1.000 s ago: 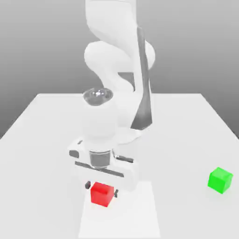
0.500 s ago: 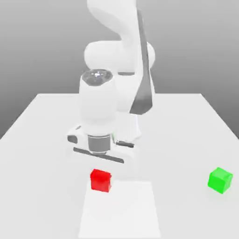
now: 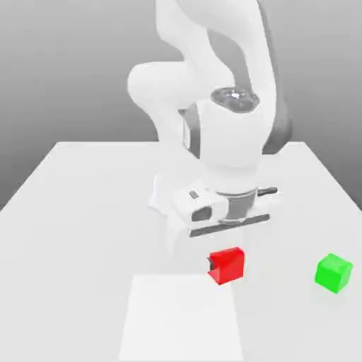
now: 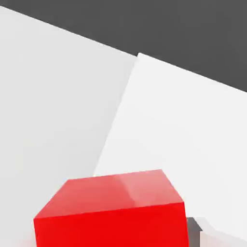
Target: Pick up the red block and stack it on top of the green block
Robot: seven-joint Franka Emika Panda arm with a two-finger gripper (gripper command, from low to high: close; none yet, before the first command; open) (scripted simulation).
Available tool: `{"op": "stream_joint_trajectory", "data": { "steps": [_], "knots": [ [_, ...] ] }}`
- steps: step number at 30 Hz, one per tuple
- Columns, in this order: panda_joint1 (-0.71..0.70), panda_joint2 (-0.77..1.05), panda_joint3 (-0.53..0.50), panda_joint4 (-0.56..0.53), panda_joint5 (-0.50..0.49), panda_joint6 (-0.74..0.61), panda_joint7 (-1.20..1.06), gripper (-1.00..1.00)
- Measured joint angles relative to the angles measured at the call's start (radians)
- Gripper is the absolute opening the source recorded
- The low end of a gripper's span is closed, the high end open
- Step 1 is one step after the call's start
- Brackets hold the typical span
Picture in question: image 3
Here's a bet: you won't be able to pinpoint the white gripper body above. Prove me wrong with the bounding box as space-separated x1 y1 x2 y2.
187 214 273 252

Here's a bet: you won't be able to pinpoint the small red cube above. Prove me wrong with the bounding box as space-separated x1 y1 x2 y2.
207 246 246 286

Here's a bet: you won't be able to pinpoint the small green cube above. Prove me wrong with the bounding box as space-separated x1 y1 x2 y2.
314 252 354 295

